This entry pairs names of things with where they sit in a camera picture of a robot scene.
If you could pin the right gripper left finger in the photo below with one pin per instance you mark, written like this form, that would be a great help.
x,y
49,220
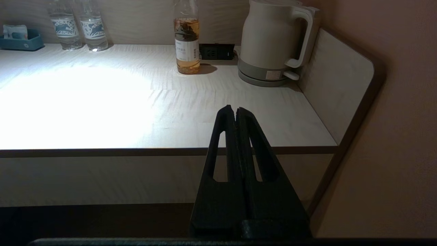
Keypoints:
x,y
223,205

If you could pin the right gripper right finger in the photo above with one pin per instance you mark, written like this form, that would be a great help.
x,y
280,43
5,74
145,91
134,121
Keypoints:
x,y
273,208

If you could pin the amber tea bottle white cap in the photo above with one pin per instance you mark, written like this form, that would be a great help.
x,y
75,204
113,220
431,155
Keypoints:
x,y
187,44

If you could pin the grey kettle base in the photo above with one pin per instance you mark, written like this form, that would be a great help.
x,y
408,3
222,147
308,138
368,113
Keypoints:
x,y
259,77

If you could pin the recessed black power socket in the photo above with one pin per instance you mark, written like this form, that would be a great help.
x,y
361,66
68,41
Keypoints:
x,y
216,52

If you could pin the white electric kettle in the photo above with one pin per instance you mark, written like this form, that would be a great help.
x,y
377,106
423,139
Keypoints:
x,y
273,37

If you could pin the clear water bottle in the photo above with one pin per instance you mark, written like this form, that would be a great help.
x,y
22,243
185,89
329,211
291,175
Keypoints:
x,y
93,30
66,30

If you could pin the small blue tray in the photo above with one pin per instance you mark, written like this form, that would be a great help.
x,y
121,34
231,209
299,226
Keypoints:
x,y
20,43

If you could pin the sachet packets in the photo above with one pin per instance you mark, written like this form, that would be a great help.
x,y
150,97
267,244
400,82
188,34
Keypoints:
x,y
14,31

